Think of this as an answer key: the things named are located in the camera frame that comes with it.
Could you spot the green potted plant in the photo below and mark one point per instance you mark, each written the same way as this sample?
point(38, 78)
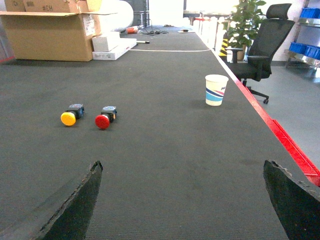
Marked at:
point(242, 25)

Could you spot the black office chair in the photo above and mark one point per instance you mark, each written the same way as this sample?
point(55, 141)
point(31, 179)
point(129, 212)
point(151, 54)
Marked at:
point(271, 34)

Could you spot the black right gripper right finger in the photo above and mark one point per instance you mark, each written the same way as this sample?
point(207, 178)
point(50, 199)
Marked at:
point(296, 202)

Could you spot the red push button switch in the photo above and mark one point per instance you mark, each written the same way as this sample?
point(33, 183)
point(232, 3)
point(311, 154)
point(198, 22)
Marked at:
point(107, 116)

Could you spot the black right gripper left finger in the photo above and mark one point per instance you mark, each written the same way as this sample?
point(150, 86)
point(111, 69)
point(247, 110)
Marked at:
point(65, 215)

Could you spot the yellow push button switch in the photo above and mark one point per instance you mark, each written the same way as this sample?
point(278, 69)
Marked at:
point(72, 114)

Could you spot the large cardboard box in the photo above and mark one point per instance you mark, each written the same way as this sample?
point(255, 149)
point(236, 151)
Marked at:
point(54, 30)

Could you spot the white blue paper cup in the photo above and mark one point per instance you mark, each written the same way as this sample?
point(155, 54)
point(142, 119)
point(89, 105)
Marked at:
point(215, 86)

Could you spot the flat white box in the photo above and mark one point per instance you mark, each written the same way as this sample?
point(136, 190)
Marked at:
point(124, 46)

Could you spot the small white box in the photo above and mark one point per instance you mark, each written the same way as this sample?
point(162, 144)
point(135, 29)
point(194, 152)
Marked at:
point(106, 42)

